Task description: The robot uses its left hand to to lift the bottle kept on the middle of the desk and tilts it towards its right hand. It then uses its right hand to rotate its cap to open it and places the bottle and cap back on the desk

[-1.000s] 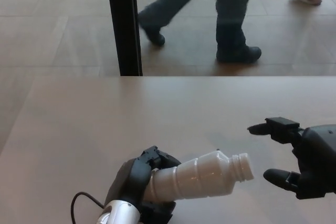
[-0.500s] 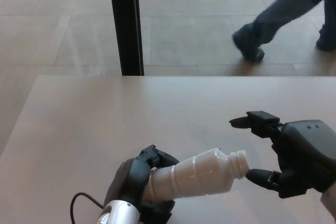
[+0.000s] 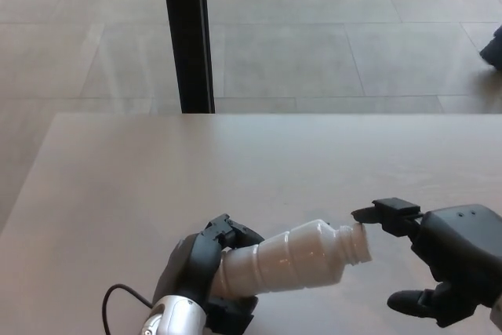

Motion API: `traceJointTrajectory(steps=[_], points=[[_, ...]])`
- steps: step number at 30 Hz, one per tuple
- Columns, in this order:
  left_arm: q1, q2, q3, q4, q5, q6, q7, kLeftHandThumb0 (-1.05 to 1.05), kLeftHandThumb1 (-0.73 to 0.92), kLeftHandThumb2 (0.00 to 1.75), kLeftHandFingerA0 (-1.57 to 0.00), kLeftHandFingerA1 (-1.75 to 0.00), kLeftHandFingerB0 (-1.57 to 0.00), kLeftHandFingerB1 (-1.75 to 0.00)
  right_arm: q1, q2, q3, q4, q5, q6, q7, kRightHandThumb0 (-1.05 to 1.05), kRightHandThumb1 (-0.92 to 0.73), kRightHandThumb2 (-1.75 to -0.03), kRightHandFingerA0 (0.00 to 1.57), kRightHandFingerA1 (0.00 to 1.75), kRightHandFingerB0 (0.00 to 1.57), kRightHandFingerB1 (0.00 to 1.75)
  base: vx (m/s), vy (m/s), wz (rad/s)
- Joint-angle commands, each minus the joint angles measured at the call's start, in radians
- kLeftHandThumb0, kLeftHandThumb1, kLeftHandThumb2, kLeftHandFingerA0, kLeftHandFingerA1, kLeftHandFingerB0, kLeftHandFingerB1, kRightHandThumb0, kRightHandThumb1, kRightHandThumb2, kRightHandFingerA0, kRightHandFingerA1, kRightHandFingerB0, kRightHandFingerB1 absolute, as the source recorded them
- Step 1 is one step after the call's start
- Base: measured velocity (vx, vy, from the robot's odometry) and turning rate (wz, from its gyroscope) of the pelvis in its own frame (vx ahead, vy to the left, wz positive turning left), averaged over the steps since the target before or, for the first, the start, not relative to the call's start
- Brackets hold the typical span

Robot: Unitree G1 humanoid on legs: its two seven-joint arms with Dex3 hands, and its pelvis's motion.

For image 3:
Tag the black vertical window post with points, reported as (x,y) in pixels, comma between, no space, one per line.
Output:
(190,37)

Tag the dark shoe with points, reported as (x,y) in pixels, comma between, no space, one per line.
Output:
(493,50)

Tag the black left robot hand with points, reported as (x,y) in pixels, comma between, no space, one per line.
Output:
(188,264)

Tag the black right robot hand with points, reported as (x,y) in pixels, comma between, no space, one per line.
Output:
(466,248)

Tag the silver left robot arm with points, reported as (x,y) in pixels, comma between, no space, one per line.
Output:
(176,315)

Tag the white plastic bottle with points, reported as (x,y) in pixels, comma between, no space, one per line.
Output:
(290,260)

